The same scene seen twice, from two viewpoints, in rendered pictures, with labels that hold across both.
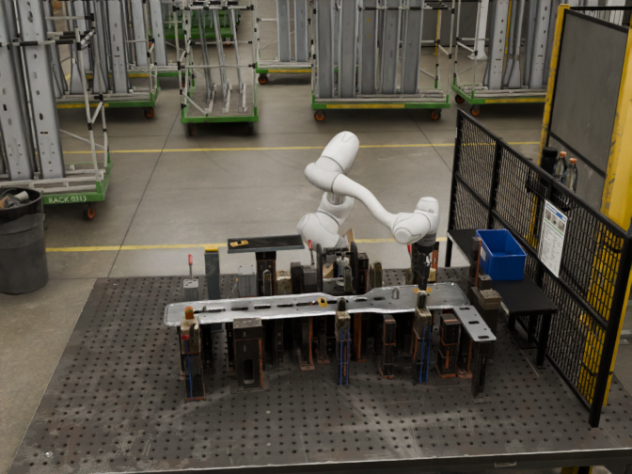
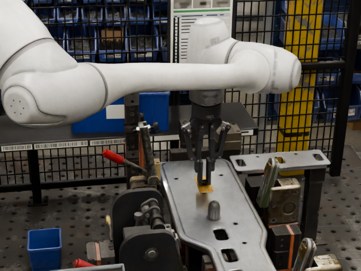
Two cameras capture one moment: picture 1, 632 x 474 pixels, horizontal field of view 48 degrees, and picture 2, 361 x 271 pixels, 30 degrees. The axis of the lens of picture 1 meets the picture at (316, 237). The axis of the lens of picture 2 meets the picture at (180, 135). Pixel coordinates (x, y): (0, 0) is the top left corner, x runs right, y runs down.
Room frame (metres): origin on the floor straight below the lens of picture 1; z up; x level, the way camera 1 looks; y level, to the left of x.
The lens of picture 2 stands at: (3.01, 1.09, 1.92)
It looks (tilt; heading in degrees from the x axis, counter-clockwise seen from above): 25 degrees down; 268
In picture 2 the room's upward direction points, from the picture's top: 1 degrees clockwise
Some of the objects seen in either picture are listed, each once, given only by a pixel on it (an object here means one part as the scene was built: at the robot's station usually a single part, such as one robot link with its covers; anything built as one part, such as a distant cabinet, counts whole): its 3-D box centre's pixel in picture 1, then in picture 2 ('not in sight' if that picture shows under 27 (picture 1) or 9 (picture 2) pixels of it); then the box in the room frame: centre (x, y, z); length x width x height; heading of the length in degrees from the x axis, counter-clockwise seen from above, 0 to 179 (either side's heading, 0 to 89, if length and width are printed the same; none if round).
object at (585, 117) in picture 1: (576, 158); not in sight; (4.91, -1.88, 1.00); 1.34 x 0.14 x 2.00; 4
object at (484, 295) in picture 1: (486, 327); (224, 179); (2.79, -0.78, 0.88); 0.08 x 0.08 x 0.36; 8
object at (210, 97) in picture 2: (425, 237); (207, 90); (2.88, -0.49, 1.30); 0.09 x 0.09 x 0.06
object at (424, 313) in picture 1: (420, 344); (279, 237); (2.67, -0.46, 0.87); 0.12 x 0.09 x 0.35; 8
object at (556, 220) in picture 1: (553, 238); (200, 26); (2.86, -1.05, 1.30); 0.23 x 0.02 x 0.31; 8
